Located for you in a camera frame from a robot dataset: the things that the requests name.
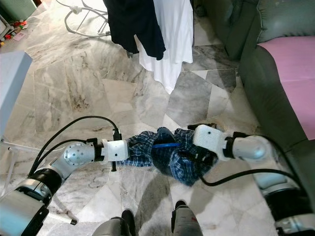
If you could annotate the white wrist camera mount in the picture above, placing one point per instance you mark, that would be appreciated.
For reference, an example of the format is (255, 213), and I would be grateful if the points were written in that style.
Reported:
(210, 139)
(115, 150)

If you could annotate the green box appliance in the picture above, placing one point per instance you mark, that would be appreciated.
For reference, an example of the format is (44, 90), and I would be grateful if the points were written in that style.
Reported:
(17, 9)

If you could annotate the grey right robot leg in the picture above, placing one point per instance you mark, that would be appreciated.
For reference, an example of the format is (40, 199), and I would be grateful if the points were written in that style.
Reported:
(189, 222)

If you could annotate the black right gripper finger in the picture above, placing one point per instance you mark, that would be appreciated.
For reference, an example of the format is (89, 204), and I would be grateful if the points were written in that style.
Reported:
(193, 128)

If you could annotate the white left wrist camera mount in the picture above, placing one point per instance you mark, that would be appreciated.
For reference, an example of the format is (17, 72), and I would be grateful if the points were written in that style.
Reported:
(115, 150)

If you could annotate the white tube floor stand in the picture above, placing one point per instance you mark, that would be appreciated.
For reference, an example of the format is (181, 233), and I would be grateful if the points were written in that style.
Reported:
(76, 32)

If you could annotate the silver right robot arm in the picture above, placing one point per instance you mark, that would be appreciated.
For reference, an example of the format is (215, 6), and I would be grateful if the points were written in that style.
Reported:
(256, 147)

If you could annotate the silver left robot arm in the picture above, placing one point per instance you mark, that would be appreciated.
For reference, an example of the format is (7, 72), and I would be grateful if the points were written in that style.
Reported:
(74, 157)

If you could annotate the pink seat cushion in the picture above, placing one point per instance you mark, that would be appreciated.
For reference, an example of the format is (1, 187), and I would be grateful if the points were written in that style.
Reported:
(293, 73)

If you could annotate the white t-shirt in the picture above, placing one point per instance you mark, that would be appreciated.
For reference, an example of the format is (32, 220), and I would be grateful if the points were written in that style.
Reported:
(179, 39)

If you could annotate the small red toys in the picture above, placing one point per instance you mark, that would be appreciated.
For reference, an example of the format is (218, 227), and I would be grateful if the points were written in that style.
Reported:
(17, 24)

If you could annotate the blue plastic hanger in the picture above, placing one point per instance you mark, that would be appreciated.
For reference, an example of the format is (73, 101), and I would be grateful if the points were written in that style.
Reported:
(166, 145)

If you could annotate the navy blue shirt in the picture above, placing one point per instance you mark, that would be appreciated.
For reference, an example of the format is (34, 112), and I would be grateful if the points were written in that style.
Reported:
(135, 24)

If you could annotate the blue plaid shirt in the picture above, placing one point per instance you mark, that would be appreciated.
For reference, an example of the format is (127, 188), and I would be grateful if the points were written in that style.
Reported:
(177, 164)

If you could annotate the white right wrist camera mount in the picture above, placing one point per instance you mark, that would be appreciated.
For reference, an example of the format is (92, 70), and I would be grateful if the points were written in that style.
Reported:
(210, 139)

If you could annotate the dark green sofa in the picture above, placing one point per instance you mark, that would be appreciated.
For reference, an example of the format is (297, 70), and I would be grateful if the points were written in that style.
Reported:
(266, 98)

